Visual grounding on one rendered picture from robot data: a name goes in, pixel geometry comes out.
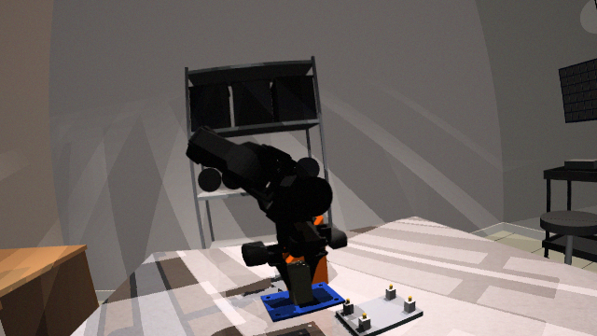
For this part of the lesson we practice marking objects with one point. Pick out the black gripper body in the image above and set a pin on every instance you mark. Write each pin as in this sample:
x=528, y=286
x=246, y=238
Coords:
x=256, y=253

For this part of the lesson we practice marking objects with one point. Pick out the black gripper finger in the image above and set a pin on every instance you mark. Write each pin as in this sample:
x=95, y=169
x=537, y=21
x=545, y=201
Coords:
x=282, y=270
x=313, y=261

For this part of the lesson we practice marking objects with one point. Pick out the blue board with square handle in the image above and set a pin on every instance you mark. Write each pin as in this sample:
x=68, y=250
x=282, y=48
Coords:
x=304, y=298

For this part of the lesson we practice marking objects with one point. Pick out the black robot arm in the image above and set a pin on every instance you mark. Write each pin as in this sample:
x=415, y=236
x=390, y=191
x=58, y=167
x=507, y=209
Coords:
x=252, y=166

